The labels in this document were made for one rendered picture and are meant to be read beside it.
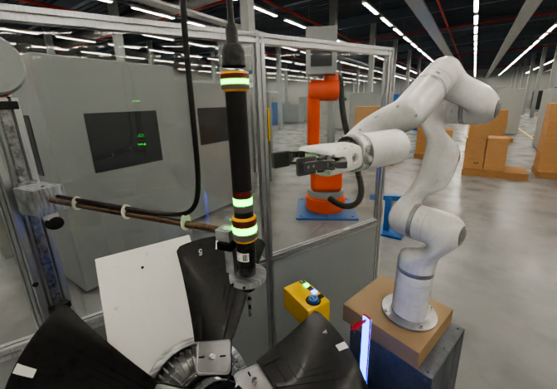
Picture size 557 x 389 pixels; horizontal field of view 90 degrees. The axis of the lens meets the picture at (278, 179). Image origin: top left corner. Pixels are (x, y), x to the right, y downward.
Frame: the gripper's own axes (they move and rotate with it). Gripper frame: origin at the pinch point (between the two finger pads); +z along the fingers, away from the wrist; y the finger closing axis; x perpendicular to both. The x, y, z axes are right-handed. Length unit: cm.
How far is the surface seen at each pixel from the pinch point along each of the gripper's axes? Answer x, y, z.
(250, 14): 221, 607, -306
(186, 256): -25.1, 23.1, 16.1
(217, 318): -34.2, 9.0, 14.1
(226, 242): -13.2, 1.7, 13.0
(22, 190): -8, 48, 48
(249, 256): -15.4, -1.8, 10.3
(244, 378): -46.7, 2.8, 11.4
